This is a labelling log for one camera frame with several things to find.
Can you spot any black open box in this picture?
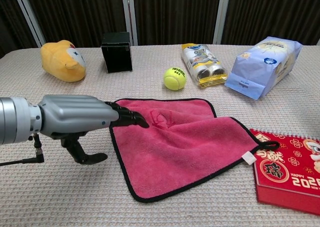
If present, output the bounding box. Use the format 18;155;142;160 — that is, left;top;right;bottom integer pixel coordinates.
100;31;133;74

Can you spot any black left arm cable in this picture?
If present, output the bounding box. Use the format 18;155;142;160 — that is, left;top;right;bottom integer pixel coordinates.
0;133;45;167

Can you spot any yellow white roll pack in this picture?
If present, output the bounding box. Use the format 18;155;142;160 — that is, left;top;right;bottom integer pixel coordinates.
181;43;228;90

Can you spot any red desk calendar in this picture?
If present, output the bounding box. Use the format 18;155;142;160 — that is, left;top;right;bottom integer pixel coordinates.
248;128;320;216

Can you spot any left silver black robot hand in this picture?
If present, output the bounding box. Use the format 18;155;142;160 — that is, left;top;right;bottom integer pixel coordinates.
37;94;150;166

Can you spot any yellow tennis ball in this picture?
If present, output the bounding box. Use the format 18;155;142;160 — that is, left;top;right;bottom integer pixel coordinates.
163;66;187;91

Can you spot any pink and grey microfibre towel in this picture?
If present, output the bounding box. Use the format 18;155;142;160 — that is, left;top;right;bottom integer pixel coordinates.
109;98;280;204

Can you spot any beige woven tablecloth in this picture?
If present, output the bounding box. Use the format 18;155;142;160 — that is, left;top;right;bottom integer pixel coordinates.
0;44;320;227

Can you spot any yellow plush toy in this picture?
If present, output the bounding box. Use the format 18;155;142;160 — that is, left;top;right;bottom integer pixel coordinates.
39;39;87;83

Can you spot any light blue paper bag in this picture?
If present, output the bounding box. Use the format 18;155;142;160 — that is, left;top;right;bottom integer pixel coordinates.
224;36;303;101

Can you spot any grey metal partition post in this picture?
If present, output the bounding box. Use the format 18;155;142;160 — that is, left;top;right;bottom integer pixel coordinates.
213;0;232;45
11;0;46;48
120;0;139;47

